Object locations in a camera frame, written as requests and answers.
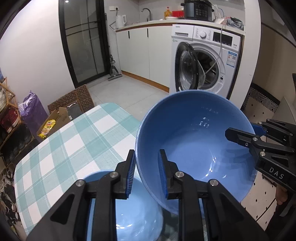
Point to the white washing machine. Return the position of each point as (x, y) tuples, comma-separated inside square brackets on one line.
[(208, 41)]

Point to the yellow snack packets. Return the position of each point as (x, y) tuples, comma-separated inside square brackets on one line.
[(47, 127)]

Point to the grey floor mop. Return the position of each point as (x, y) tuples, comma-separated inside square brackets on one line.
[(114, 74)]

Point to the patterned cardboard box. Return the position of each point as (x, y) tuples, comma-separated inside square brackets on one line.
[(81, 97)]

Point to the chrome faucet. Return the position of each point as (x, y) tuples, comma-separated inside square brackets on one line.
[(148, 12)]

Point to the rows of shoes on rack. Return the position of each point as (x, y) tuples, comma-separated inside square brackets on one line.
[(9, 119)]

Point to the purple plastic bag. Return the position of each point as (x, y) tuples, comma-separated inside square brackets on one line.
[(32, 111)]

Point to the bamboo shoe rack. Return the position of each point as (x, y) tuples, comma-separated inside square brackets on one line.
[(9, 99)]

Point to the black pressure cooker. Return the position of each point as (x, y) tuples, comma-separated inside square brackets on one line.
[(198, 10)]

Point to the dark blue bowl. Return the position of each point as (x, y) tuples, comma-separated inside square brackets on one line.
[(185, 143)]

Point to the black white patterned rug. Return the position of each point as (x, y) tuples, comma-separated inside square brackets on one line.
[(261, 99)]

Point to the yellow bottle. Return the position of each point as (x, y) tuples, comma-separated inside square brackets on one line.
[(167, 12)]

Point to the person's right hand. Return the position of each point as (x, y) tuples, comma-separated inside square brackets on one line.
[(281, 194)]

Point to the white base cabinets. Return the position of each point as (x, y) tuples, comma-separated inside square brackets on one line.
[(138, 53)]

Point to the white wall socket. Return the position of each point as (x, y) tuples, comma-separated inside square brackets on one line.
[(114, 8)]

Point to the plastic bags on washer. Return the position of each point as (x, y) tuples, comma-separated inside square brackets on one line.
[(231, 21)]

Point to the teal checked tablecloth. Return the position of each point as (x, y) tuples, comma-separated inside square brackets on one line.
[(69, 150)]

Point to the brown cardboard box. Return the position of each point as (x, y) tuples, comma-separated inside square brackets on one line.
[(62, 118)]

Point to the white countertop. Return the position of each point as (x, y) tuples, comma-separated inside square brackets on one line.
[(143, 23)]

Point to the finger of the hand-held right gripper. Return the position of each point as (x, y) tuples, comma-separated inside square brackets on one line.
[(257, 129), (238, 136)]

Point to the light blue bowl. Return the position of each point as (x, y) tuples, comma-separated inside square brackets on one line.
[(138, 215)]

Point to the black framed glass door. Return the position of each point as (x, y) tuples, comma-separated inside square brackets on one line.
[(83, 41)]

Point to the red box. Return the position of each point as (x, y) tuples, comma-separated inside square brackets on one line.
[(178, 14)]

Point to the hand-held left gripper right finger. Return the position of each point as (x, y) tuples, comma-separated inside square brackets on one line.
[(163, 176)]

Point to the pile of shoes on floor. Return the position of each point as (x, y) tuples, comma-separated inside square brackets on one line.
[(8, 204)]

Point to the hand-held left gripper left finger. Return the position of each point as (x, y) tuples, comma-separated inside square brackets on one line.
[(130, 176)]

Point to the white electric kettle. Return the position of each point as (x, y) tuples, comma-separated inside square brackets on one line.
[(120, 20)]

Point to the person's right forearm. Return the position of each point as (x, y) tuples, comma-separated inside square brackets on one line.
[(282, 224)]

